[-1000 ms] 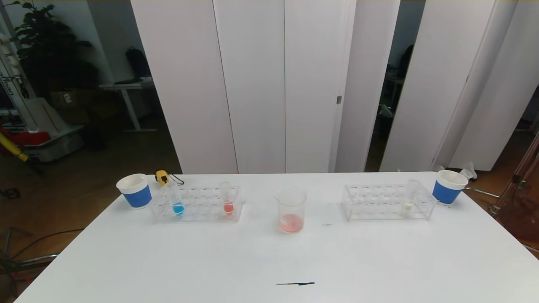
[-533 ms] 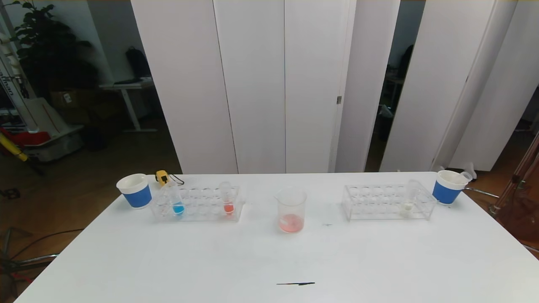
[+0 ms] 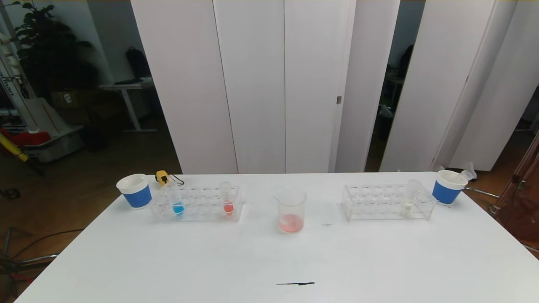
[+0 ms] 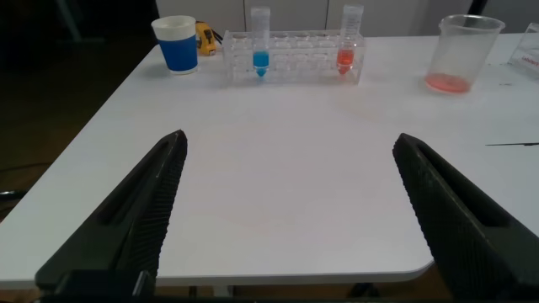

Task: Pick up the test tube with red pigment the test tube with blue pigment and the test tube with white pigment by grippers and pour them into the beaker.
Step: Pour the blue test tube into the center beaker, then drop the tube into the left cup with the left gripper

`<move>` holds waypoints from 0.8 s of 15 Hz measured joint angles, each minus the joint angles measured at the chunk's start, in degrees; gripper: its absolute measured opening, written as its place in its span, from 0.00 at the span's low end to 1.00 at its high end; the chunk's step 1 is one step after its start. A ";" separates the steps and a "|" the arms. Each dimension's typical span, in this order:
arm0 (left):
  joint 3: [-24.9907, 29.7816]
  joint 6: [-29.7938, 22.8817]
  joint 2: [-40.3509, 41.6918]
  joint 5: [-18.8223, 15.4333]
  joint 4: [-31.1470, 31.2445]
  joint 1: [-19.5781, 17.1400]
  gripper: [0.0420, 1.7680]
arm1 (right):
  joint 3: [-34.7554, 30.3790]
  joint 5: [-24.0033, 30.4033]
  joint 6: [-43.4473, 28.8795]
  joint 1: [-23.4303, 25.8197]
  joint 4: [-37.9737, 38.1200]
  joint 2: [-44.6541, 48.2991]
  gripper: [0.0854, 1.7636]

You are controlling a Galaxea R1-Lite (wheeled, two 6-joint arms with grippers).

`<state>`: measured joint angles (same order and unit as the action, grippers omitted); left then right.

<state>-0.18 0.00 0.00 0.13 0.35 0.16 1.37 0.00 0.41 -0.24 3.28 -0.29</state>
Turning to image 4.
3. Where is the test tube with red liquid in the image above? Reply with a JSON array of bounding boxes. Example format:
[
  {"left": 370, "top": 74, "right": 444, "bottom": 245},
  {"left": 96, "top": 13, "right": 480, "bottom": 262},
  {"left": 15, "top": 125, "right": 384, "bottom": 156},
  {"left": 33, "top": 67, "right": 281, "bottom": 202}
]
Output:
[{"left": 336, "top": 3, "right": 365, "bottom": 76}]

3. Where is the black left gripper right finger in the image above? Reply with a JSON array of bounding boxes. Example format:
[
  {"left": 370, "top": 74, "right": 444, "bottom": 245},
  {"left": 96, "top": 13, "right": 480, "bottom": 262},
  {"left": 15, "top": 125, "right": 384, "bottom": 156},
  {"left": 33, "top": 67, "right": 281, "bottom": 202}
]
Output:
[{"left": 392, "top": 132, "right": 539, "bottom": 303}]

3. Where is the grey metal chair base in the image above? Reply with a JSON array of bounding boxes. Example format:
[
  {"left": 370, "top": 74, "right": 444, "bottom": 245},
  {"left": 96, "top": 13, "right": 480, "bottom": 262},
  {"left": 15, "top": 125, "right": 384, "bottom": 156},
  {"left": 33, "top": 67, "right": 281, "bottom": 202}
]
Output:
[{"left": 0, "top": 189, "right": 27, "bottom": 202}]

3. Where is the blue white paper cup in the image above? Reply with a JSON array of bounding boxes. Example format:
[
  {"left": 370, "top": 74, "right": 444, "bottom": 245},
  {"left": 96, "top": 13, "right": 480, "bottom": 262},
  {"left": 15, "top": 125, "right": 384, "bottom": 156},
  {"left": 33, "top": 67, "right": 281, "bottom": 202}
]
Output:
[{"left": 151, "top": 15, "right": 199, "bottom": 76}]

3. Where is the yellow tape measure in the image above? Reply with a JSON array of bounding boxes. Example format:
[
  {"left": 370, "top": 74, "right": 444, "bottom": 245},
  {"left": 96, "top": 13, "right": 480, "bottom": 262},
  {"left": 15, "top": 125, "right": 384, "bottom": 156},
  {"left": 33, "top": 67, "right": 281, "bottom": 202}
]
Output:
[{"left": 195, "top": 21, "right": 223, "bottom": 57}]

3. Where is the clear acrylic test tube rack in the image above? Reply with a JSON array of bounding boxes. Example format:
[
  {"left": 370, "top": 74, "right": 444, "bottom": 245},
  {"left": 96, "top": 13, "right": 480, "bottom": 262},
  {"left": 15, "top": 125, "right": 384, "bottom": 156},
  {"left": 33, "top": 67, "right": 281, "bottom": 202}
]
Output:
[
  {"left": 508, "top": 21, "right": 539, "bottom": 79},
  {"left": 221, "top": 29, "right": 366, "bottom": 85}
]

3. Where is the clear plastic beaker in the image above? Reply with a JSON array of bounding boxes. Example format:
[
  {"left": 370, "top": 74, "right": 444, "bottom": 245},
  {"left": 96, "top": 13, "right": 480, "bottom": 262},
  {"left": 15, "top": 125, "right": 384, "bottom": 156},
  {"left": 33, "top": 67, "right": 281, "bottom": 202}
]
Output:
[{"left": 424, "top": 13, "right": 506, "bottom": 95}]

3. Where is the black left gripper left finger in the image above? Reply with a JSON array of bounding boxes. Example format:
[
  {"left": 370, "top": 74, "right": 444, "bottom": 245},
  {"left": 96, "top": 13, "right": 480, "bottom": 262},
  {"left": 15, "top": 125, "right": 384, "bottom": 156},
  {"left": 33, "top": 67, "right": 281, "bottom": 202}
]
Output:
[{"left": 35, "top": 129, "right": 189, "bottom": 295}]

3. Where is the black floor cable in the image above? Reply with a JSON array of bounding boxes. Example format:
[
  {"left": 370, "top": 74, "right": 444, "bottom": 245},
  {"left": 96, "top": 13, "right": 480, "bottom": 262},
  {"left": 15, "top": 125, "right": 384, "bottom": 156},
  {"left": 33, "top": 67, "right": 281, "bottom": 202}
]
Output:
[{"left": 0, "top": 162, "right": 54, "bottom": 173}]

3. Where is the test tube with blue liquid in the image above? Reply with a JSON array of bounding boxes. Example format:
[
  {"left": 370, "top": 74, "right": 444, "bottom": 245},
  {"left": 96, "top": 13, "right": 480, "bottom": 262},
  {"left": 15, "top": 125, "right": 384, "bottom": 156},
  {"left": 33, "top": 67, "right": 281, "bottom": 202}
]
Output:
[{"left": 250, "top": 6, "right": 271, "bottom": 78}]

